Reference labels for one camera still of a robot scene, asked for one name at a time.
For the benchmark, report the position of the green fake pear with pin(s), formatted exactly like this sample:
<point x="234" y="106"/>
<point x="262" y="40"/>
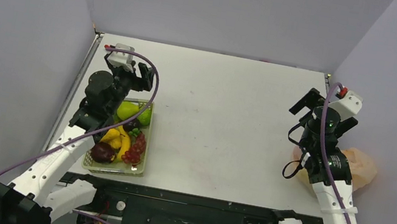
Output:
<point x="126" y="110"/>

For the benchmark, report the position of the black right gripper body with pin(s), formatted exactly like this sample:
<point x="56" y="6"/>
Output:
<point x="308" y="102"/>

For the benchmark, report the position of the red fake grapes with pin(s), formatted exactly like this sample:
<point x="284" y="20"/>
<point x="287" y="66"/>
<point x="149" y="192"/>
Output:
<point x="132" y="156"/>

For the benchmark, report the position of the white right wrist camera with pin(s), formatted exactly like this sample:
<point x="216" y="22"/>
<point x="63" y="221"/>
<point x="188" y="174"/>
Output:
<point x="348" y="103"/>

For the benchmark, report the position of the aluminium table frame rail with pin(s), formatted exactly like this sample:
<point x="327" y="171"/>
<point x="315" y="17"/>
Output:
<point x="71" y="93"/>

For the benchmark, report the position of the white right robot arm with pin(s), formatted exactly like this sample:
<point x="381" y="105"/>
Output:
<point x="327" y="167"/>

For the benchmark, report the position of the green fake lime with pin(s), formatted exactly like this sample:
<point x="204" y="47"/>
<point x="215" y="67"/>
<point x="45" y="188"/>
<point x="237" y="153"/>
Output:
<point x="144" y="118"/>

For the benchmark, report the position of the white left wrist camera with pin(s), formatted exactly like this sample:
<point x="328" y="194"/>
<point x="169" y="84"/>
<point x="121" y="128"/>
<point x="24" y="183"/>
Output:
<point x="128" y="57"/>

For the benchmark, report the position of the yellow fake bananas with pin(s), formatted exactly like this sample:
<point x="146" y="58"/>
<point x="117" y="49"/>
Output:
<point x="119" y="140"/>

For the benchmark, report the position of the dark red fake fruit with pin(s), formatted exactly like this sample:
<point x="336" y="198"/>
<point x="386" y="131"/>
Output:
<point x="103" y="153"/>

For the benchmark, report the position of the small green fake grapes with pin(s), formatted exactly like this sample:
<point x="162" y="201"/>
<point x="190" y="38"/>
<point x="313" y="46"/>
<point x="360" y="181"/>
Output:
<point x="135" y="132"/>

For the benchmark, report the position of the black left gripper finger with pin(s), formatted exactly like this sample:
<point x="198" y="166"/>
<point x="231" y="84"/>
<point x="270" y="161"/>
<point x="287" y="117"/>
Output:
<point x="114" y="63"/>
<point x="144" y="82"/>

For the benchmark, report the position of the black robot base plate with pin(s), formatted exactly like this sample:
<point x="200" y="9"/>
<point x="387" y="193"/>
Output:
<point x="135" y="204"/>

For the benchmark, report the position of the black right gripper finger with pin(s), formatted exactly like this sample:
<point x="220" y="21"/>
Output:
<point x="311" y="99"/>
<point x="345" y="126"/>

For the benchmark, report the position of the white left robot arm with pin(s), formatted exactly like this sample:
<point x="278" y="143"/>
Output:
<point x="30" y="198"/>

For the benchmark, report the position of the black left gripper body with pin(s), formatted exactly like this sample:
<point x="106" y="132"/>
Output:
<point x="126" y="82"/>

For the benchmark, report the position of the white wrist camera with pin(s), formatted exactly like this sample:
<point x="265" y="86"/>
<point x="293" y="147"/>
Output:
<point x="348" y="103"/>
<point x="128" y="57"/>

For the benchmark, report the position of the orange plastic bag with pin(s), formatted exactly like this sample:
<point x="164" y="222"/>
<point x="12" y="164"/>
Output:
<point x="362" y="166"/>

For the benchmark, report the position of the green plastic basket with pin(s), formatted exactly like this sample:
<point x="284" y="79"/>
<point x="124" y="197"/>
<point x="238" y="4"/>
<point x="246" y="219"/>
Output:
<point x="121" y="167"/>

